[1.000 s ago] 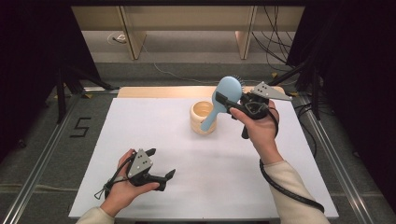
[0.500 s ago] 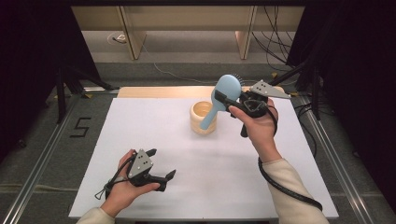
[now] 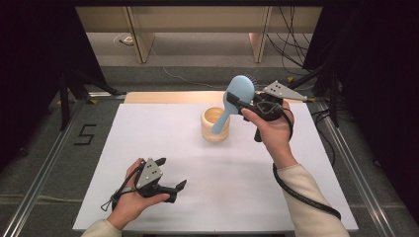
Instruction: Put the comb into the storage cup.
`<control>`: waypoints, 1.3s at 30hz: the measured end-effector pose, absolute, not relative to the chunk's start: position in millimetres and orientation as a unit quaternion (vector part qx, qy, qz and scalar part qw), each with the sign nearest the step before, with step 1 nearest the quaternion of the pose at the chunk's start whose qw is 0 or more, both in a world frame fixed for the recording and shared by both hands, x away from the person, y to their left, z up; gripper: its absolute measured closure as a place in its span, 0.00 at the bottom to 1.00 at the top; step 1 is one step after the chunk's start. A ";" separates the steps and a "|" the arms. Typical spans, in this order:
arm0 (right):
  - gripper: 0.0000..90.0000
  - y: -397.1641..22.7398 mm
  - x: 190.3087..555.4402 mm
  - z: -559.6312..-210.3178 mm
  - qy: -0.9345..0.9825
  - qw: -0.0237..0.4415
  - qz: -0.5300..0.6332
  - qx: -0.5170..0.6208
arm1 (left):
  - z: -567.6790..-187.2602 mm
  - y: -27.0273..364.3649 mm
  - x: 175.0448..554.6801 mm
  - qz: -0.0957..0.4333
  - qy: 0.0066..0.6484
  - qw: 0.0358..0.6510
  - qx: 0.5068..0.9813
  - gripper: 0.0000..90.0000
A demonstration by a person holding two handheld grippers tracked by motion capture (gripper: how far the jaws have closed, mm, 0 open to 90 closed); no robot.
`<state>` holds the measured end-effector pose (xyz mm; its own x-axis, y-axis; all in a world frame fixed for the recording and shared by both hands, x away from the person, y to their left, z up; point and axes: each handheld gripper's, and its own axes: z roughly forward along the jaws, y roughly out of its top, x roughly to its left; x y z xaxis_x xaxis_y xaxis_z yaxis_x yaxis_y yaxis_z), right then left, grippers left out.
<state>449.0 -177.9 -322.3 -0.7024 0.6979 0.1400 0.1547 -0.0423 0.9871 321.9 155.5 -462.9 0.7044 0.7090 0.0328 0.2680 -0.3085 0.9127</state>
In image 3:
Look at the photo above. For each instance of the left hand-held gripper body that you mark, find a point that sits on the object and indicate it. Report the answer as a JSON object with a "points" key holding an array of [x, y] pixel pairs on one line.
{"points": [[150, 174]]}

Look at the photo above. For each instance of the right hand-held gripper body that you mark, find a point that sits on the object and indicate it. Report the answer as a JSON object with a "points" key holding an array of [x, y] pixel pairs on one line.
{"points": [[280, 91]]}

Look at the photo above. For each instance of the light blue hairbrush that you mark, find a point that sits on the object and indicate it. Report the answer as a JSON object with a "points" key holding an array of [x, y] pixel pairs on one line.
{"points": [[242, 87]]}

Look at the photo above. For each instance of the cream ribbed cup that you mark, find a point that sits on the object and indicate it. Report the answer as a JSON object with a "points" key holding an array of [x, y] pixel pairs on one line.
{"points": [[207, 130]]}

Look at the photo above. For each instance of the person's left hand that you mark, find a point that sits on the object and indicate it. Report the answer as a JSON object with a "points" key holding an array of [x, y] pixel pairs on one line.
{"points": [[131, 205]]}

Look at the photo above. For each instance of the person's right hand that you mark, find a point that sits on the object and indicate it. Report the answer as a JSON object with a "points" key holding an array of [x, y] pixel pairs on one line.
{"points": [[275, 136]]}

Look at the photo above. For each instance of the yellow tape piece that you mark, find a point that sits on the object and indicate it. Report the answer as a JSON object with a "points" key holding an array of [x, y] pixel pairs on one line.
{"points": [[93, 101], [290, 79], [312, 99]]}

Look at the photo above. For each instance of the black metal stand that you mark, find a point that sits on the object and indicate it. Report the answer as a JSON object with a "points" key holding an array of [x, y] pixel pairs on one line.
{"points": [[65, 98], [334, 98]]}

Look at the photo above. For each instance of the white table cover board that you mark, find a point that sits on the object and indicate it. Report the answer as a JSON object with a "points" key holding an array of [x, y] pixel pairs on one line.
{"points": [[230, 171]]}

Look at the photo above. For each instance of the wooden table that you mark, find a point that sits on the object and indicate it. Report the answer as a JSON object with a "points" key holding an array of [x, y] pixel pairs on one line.
{"points": [[171, 97]]}

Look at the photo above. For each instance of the beige wooden desk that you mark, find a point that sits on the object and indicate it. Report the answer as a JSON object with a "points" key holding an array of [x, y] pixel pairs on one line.
{"points": [[197, 19]]}

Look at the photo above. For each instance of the black curtain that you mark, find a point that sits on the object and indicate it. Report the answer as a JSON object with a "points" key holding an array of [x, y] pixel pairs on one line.
{"points": [[385, 82], [29, 65]]}

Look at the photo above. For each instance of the round floor socket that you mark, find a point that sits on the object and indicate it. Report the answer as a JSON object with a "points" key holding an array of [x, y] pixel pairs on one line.
{"points": [[123, 40]]}

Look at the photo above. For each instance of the metal floor rail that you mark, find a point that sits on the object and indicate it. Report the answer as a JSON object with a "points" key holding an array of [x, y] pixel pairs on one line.
{"points": [[39, 184], [362, 184]]}

